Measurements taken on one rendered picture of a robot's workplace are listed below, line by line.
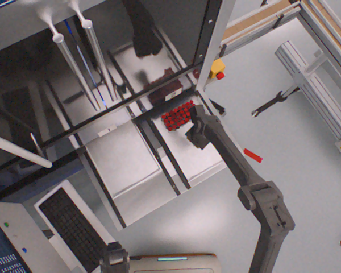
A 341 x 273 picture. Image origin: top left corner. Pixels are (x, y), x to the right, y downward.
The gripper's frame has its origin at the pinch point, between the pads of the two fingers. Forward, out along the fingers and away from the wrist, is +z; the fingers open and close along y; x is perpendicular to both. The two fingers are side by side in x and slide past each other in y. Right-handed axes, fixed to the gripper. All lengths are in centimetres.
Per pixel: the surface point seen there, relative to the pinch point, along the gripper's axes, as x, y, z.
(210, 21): -16, 18, -53
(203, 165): 2.1, -8.7, 12.0
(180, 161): 8.5, 0.2, 12.0
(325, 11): -105, -1, 1
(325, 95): -94, -34, 41
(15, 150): 52, 29, -48
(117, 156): 27.6, 23.7, 12.0
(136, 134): 13.9, 24.9, 11.2
